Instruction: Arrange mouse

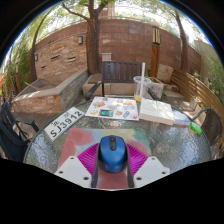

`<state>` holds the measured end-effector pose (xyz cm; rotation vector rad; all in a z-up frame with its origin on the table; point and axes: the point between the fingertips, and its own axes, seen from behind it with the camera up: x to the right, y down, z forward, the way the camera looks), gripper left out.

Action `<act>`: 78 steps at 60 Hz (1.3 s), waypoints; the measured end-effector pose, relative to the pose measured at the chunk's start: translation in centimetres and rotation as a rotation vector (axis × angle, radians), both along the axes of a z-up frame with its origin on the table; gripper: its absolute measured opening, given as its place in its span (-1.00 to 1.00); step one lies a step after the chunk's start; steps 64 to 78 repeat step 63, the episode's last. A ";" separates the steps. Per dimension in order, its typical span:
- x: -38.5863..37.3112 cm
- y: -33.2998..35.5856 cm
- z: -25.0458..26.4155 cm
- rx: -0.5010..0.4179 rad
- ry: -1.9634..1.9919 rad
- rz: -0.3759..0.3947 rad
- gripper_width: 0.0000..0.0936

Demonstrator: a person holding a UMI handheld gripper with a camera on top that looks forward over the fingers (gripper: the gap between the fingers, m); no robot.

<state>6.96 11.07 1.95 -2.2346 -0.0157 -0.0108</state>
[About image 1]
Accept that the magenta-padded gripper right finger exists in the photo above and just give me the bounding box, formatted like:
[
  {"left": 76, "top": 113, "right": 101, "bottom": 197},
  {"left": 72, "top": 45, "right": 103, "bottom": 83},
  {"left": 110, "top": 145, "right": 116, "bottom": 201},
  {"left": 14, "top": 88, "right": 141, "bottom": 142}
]
[{"left": 124, "top": 142, "right": 171, "bottom": 189}]

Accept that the dark wicker armchair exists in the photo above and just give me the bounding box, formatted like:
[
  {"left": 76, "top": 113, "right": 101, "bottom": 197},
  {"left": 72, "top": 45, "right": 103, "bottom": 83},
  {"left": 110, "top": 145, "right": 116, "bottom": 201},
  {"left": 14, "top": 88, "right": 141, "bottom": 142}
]
[{"left": 191, "top": 106, "right": 224, "bottom": 158}]

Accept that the blue and white booklet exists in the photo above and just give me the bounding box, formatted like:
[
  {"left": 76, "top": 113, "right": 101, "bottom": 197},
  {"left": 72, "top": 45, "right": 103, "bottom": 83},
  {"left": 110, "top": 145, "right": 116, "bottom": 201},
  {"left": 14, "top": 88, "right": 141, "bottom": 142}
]
[{"left": 172, "top": 109, "right": 192, "bottom": 127}]

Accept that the blue computer mouse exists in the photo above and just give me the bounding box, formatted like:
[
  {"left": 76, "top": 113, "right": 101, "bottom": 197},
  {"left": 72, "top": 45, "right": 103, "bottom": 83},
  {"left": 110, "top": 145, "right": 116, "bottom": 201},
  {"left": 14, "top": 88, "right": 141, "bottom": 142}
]
[{"left": 99, "top": 134, "right": 128, "bottom": 174}]

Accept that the forked tree trunk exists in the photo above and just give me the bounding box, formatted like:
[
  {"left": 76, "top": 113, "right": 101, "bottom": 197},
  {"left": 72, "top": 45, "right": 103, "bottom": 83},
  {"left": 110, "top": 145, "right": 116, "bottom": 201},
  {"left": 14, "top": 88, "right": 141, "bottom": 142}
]
[{"left": 61, "top": 0, "right": 116, "bottom": 76}]

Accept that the raised stone garden bed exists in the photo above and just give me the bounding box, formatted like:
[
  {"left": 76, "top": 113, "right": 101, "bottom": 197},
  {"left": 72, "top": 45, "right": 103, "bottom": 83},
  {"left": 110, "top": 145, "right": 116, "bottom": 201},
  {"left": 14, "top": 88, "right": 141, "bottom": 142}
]
[{"left": 11, "top": 67, "right": 90, "bottom": 116}]

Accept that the curved wooden slat fence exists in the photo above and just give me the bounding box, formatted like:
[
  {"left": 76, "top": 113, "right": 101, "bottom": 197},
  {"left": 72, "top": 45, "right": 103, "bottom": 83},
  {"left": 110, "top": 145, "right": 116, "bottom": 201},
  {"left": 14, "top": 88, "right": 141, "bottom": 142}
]
[{"left": 170, "top": 68, "right": 224, "bottom": 128}]

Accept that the concrete planter box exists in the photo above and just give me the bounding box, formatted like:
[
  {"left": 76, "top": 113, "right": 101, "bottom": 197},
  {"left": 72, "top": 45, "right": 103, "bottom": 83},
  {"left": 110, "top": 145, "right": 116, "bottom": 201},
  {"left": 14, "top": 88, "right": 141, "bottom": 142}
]
[{"left": 145, "top": 76, "right": 165, "bottom": 101}]

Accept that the green wet wipes pack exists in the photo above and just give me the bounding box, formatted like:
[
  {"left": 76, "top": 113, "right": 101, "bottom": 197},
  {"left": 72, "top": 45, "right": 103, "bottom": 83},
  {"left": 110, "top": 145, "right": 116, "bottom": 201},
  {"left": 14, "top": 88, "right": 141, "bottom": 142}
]
[{"left": 189, "top": 121, "right": 204, "bottom": 136}]

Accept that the clear plastic cup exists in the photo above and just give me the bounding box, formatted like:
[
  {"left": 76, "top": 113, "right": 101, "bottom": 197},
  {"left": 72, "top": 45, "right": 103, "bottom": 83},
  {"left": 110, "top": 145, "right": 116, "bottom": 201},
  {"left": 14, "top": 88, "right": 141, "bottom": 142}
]
[{"left": 132, "top": 75, "right": 152, "bottom": 103}]

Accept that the open white book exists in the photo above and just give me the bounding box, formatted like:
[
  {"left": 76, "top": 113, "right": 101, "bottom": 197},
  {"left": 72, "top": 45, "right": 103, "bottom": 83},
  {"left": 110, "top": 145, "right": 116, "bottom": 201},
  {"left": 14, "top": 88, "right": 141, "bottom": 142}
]
[{"left": 138, "top": 97, "right": 177, "bottom": 127}]

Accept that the wooden garden lamp post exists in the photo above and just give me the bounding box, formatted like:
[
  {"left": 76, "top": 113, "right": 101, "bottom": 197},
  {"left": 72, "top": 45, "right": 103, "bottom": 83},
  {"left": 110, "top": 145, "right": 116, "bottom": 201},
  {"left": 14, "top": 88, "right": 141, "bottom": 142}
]
[{"left": 148, "top": 24, "right": 162, "bottom": 79}]

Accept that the black folding chair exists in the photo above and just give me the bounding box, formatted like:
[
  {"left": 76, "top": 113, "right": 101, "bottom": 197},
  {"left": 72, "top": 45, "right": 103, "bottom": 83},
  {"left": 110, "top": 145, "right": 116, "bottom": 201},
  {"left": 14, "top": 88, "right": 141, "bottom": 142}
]
[{"left": 0, "top": 99, "right": 41, "bottom": 164}]

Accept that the small pale plant pot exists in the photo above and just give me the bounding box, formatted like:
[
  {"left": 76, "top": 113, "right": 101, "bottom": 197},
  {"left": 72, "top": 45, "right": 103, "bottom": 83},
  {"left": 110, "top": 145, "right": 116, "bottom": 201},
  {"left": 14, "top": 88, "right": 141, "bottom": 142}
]
[{"left": 188, "top": 95, "right": 203, "bottom": 111}]

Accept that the colourful sticker sheet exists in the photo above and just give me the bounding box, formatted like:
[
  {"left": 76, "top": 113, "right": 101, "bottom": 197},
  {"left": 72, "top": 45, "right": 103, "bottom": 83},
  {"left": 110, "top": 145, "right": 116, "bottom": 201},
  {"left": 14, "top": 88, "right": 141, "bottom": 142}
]
[{"left": 84, "top": 96, "right": 141, "bottom": 122}]

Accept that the pastel blotched mouse pad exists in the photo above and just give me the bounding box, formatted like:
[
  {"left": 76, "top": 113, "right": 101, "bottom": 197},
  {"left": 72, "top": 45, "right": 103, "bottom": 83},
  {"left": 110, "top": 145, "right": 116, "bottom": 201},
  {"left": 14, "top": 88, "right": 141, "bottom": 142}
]
[{"left": 57, "top": 127, "right": 154, "bottom": 190}]

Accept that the white drinking straw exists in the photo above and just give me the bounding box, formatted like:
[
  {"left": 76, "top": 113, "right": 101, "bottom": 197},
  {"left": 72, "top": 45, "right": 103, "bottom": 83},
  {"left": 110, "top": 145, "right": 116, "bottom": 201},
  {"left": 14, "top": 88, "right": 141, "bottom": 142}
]
[{"left": 139, "top": 62, "right": 147, "bottom": 100}]

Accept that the pale stone block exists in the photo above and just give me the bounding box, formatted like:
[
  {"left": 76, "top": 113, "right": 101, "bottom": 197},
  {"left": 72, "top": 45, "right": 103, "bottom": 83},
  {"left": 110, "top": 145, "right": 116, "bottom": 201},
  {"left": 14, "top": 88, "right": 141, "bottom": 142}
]
[{"left": 156, "top": 63, "right": 175, "bottom": 85}]

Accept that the dark wooden slatted chair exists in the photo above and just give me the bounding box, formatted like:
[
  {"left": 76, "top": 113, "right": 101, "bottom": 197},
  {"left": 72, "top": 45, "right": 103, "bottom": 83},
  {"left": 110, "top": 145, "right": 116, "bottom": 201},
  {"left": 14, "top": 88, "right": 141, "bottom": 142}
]
[{"left": 84, "top": 60, "right": 161, "bottom": 101}]

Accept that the white licence plate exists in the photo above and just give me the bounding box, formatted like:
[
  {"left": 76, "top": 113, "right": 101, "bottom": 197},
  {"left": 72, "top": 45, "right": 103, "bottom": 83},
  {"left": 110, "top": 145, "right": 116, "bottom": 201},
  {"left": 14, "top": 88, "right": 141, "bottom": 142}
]
[{"left": 43, "top": 106, "right": 86, "bottom": 143}]

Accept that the slim leaning tree trunk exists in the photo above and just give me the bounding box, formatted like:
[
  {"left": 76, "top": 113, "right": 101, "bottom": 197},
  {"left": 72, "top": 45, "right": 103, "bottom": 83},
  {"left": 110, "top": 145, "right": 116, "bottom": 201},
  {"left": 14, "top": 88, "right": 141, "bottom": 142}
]
[{"left": 169, "top": 8, "right": 190, "bottom": 73}]

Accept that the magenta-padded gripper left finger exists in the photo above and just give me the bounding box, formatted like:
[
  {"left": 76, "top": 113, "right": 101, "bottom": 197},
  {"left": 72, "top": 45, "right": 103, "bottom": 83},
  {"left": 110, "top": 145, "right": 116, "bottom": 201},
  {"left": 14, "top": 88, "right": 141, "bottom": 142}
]
[{"left": 53, "top": 142, "right": 102, "bottom": 190}]

